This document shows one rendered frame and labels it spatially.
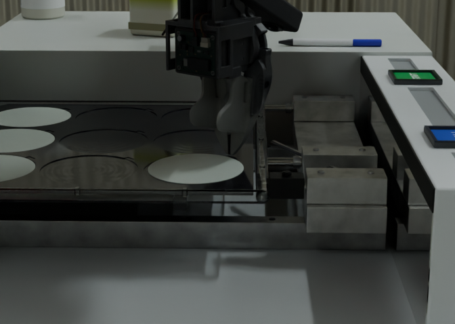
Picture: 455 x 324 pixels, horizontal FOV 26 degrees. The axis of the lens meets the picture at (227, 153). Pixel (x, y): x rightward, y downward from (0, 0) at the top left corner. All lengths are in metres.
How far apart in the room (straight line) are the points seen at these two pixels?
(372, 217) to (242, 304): 0.17
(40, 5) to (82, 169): 0.60
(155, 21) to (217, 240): 0.48
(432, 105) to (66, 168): 0.40
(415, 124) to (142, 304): 0.32
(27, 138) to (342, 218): 0.39
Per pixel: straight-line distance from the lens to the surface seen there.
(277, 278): 0.97
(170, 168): 1.03
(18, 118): 1.26
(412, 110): 1.04
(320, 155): 1.06
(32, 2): 1.61
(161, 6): 1.42
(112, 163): 1.06
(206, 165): 1.04
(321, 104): 1.29
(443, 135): 0.94
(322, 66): 1.33
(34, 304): 0.93
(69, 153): 1.10
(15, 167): 1.06
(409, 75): 1.19
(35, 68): 1.36
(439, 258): 0.83
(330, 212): 0.99
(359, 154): 1.06
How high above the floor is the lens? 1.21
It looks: 17 degrees down
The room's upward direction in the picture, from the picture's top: straight up
